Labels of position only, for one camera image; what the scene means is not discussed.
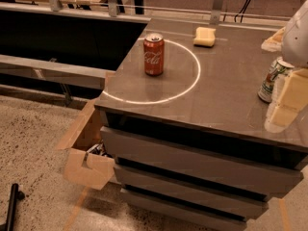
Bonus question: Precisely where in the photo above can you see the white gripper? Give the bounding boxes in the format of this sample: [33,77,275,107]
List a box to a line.
[261,0,308,133]

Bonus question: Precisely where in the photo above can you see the green white 7up can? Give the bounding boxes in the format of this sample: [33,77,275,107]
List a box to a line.
[258,57,294,103]

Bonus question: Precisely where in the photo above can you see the yellow sponge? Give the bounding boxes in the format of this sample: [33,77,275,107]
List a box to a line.
[193,27,216,47]

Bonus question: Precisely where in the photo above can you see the red Coca-Cola can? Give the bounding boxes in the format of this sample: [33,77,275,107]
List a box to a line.
[143,33,165,76]

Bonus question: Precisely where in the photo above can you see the grey drawer cabinet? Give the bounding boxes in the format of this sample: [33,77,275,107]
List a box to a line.
[96,19,308,231]

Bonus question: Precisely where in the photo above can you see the open cardboard box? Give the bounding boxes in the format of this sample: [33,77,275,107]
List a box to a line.
[55,99,115,190]

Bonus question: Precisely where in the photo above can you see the black pole on floor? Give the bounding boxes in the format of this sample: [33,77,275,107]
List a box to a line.
[0,183,25,231]

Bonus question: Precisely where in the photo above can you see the black cables in background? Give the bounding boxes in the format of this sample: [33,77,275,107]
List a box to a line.
[233,0,256,23]

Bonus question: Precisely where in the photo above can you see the metal railing frame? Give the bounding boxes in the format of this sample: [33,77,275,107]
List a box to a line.
[7,0,290,25]

